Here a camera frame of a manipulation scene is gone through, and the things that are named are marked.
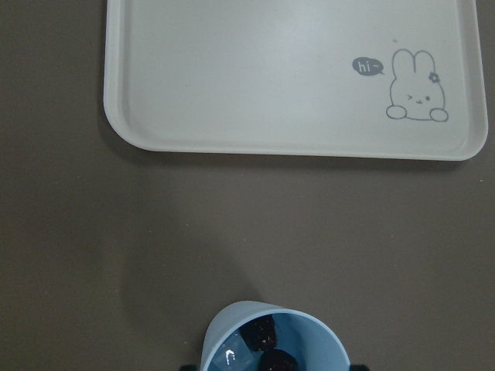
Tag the dark red cherries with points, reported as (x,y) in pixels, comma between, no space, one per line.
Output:
(259,336)

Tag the cream rabbit serving tray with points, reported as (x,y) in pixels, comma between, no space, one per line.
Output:
(371,79)

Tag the light blue plastic cup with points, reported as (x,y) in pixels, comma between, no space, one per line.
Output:
(310,341)

